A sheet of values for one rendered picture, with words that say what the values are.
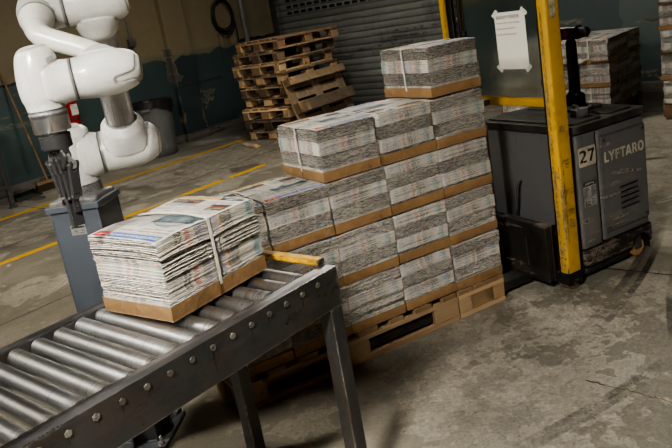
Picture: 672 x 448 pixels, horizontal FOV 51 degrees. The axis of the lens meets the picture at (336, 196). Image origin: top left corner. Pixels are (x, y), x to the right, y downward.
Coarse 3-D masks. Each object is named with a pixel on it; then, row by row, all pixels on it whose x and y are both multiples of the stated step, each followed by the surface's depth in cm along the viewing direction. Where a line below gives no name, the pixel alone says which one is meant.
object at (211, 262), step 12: (144, 216) 208; (156, 216) 204; (168, 216) 202; (180, 216) 199; (192, 216) 196; (204, 228) 192; (216, 228) 195; (204, 240) 192; (216, 240) 195; (216, 276) 196
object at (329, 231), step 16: (432, 192) 320; (384, 208) 309; (400, 208) 313; (352, 224) 302; (288, 240) 288; (304, 240) 291; (448, 240) 329; (400, 256) 316; (416, 256) 321; (368, 272) 309; (448, 288) 333; (416, 304) 325; (368, 320) 313; (384, 320) 317; (288, 352) 295; (304, 352) 299; (256, 368) 289
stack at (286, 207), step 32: (416, 160) 314; (224, 192) 310; (256, 192) 300; (288, 192) 290; (320, 192) 292; (352, 192) 300; (384, 192) 308; (416, 192) 316; (288, 224) 287; (320, 224) 294; (384, 224) 309; (416, 224) 319; (320, 256) 296; (352, 256) 304; (384, 256) 312; (448, 256) 330; (352, 288) 307; (384, 288) 315; (416, 288) 324; (320, 320) 301; (352, 320) 309; (448, 320) 336; (320, 352) 305; (352, 352) 311; (384, 352) 320; (224, 384) 297; (256, 384) 290
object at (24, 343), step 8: (96, 304) 209; (104, 304) 207; (80, 312) 204; (88, 312) 203; (64, 320) 200; (72, 320) 199; (48, 328) 196; (56, 328) 195; (72, 328) 199; (32, 336) 193; (40, 336) 192; (48, 336) 193; (8, 344) 190; (16, 344) 189; (24, 344) 188; (0, 352) 186; (8, 352) 185; (0, 360) 184
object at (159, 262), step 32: (128, 224) 198; (160, 224) 193; (192, 224) 188; (96, 256) 196; (128, 256) 186; (160, 256) 179; (192, 256) 188; (128, 288) 192; (160, 288) 183; (192, 288) 189
